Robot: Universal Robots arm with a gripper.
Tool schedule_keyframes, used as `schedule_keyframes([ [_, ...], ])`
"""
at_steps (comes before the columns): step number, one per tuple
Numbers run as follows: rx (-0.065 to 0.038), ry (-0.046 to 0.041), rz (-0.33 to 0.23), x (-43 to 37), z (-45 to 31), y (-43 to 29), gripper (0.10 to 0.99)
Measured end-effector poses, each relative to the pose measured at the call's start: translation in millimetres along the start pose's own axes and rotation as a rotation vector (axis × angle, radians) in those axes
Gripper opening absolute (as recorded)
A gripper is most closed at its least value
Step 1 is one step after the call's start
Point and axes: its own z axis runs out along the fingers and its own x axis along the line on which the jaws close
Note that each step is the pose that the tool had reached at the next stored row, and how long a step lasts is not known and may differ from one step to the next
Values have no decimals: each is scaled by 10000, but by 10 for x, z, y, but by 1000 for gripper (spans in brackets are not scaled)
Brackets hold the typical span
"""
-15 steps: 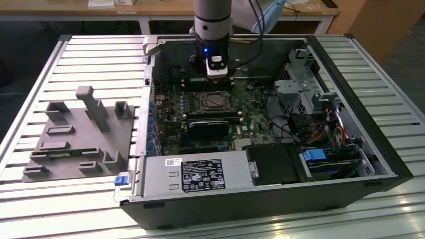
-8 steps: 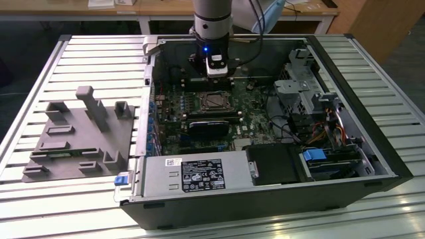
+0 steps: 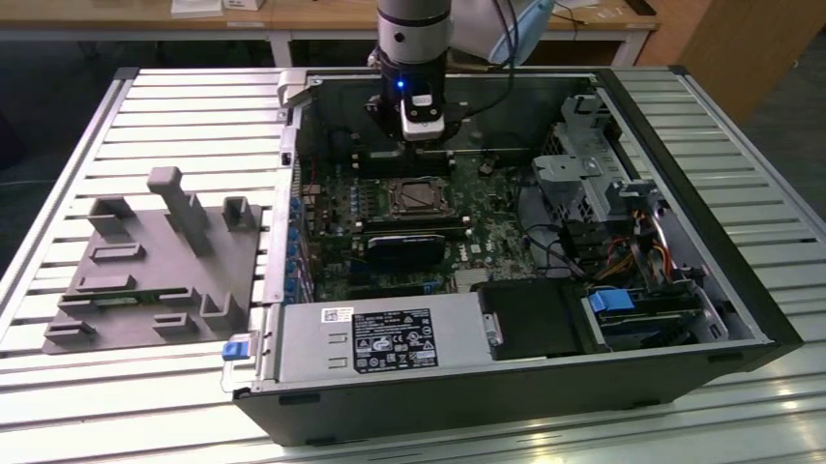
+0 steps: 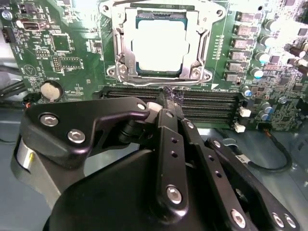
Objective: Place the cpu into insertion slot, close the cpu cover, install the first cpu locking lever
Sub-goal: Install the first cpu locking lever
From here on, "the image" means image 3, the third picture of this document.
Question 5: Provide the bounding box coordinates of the CPU socket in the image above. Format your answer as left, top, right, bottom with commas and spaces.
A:
381, 176, 453, 218

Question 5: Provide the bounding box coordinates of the silver drive cage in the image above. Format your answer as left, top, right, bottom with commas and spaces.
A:
519, 94, 670, 228

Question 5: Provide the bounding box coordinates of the black graphics card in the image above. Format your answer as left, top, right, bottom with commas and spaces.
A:
365, 231, 449, 270

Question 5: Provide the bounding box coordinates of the green motherboard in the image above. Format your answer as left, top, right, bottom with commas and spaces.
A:
290, 144, 550, 304

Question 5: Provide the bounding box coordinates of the plain white box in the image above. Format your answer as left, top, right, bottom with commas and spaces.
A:
171, 0, 220, 16

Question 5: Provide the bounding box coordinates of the silver chipset heatsink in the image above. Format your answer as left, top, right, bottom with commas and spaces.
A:
453, 267, 495, 293

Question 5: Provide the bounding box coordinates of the wooden desk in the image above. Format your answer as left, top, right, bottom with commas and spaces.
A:
0, 0, 659, 69

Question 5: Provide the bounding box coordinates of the wooden cabinet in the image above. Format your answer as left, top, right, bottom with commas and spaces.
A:
635, 0, 826, 125

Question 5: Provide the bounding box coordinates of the black drive bay shroud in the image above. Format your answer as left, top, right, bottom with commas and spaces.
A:
474, 278, 606, 362

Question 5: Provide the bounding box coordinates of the blue disk carrier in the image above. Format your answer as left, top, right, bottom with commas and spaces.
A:
587, 288, 705, 347

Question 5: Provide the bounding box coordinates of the silver power supply unit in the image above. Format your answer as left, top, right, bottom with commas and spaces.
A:
274, 302, 497, 384

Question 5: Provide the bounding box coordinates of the grey parts rack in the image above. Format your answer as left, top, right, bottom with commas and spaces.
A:
39, 166, 272, 358

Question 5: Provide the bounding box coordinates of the green RAM stick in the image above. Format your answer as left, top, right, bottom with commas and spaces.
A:
90, 288, 190, 307

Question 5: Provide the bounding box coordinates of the silver disk bay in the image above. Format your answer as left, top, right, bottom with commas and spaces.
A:
577, 279, 734, 354

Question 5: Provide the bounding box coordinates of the black open PC case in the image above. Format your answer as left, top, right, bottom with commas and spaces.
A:
222, 65, 806, 449

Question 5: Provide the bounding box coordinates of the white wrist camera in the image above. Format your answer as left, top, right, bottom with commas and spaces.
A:
398, 94, 449, 142

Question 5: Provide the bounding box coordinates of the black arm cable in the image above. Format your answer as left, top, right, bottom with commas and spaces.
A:
451, 0, 522, 118

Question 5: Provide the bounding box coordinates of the coloured wire bundle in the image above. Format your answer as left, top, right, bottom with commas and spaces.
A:
597, 207, 677, 286

